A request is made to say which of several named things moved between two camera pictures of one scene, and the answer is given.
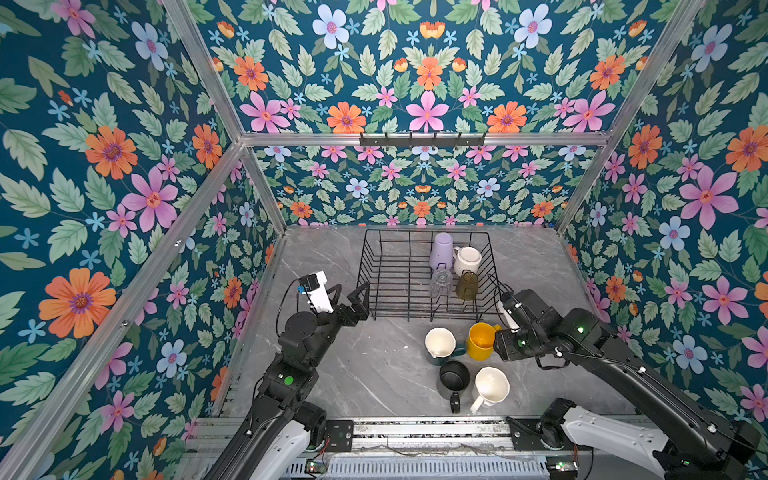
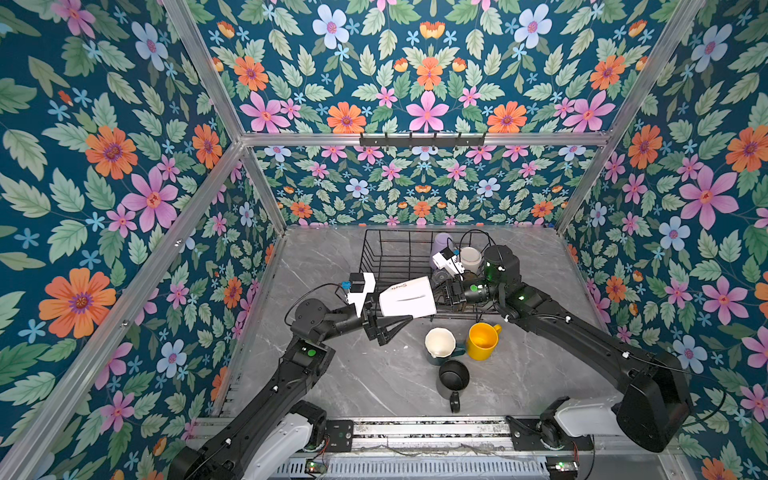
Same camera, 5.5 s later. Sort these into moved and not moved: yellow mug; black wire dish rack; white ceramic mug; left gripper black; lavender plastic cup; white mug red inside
Moved: white ceramic mug; left gripper black
Not moved: lavender plastic cup; white mug red inside; black wire dish rack; yellow mug
